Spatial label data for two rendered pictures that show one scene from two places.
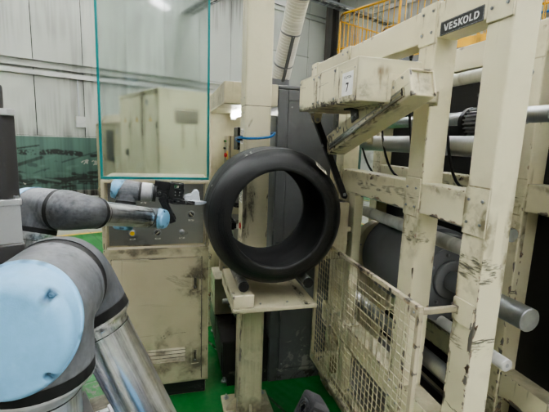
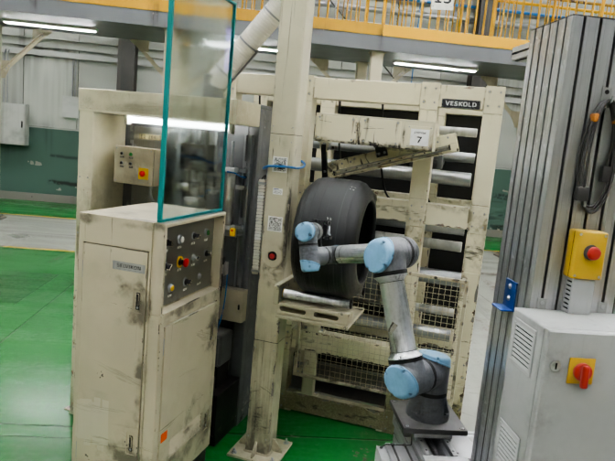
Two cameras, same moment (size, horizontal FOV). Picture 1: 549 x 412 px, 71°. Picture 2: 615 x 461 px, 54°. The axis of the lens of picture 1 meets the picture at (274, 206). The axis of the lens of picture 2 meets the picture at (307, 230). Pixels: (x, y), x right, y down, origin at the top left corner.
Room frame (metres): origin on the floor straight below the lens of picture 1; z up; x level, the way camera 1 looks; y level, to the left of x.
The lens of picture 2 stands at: (0.26, 2.54, 1.64)
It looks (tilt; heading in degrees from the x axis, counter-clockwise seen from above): 9 degrees down; 302
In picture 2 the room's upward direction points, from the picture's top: 5 degrees clockwise
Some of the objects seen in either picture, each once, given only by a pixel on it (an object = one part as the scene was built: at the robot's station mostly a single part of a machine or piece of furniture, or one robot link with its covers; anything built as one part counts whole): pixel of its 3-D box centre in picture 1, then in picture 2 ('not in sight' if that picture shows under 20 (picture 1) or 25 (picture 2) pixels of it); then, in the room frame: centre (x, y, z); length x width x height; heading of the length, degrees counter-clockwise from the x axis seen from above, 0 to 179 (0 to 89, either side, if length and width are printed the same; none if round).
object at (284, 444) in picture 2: (247, 405); (260, 445); (1.94, 0.11, 0.02); 0.27 x 0.27 x 0.04; 15
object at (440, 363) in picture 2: not in sight; (431, 369); (0.92, 0.59, 0.88); 0.13 x 0.12 x 0.14; 76
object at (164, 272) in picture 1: (158, 281); (151, 348); (2.20, 0.68, 0.63); 0.56 x 0.41 x 1.27; 105
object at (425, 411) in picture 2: not in sight; (428, 401); (0.91, 0.58, 0.77); 0.15 x 0.15 x 0.10
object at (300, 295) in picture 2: (237, 272); (316, 298); (1.66, 0.16, 0.90); 0.35 x 0.05 x 0.05; 15
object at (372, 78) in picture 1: (350, 91); (377, 133); (1.66, -0.30, 1.71); 0.61 x 0.25 x 0.15; 15
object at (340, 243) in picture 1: (327, 226); not in sight; (2.02, -0.29, 1.05); 0.20 x 0.15 x 0.30; 15
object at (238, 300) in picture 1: (236, 286); (314, 311); (1.67, 0.16, 0.84); 0.36 x 0.09 x 0.06; 15
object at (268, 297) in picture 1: (265, 292); (321, 312); (1.70, 0.02, 0.80); 0.37 x 0.36 x 0.02; 105
